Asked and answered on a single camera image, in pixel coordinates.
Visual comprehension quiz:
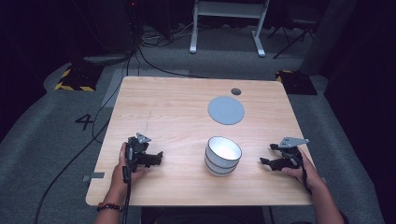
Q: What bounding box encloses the black tripod stand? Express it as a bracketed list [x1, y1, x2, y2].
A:
[266, 17, 316, 60]

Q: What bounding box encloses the black floor cable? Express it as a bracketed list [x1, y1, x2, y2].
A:
[33, 46, 206, 224]

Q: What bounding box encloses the white metal desk frame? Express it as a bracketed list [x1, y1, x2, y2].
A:
[189, 0, 271, 58]

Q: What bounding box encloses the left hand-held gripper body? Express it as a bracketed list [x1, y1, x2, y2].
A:
[121, 133, 152, 185]

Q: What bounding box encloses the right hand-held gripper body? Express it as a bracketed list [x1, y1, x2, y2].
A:
[274, 136, 310, 171]

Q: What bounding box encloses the black yellow striped base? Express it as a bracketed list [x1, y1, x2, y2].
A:
[275, 69, 318, 96]
[54, 63, 105, 93]

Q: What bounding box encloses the grey curtain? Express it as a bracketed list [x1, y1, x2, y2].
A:
[299, 0, 358, 77]

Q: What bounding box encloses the grey round plate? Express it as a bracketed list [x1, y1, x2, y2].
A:
[207, 95, 246, 126]

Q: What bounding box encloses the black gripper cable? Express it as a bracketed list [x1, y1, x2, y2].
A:
[297, 148, 314, 196]
[122, 181, 133, 224]

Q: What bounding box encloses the person's left hand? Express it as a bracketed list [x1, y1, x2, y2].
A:
[109, 142, 149, 198]

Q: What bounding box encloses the grey tape strip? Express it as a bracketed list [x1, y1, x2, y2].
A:
[82, 172, 106, 183]

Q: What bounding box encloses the white bowl with dark rim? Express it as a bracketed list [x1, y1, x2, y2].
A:
[205, 135, 243, 166]
[204, 152, 240, 173]
[205, 161, 235, 178]

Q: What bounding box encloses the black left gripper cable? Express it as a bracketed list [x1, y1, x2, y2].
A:
[122, 181, 133, 224]

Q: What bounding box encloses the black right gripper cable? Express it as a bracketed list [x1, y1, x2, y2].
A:
[297, 148, 314, 196]

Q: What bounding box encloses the person's right hand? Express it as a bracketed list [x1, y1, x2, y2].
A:
[281, 148, 327, 191]

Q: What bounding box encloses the dark bead bracelet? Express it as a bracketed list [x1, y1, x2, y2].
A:
[96, 202, 124, 213]

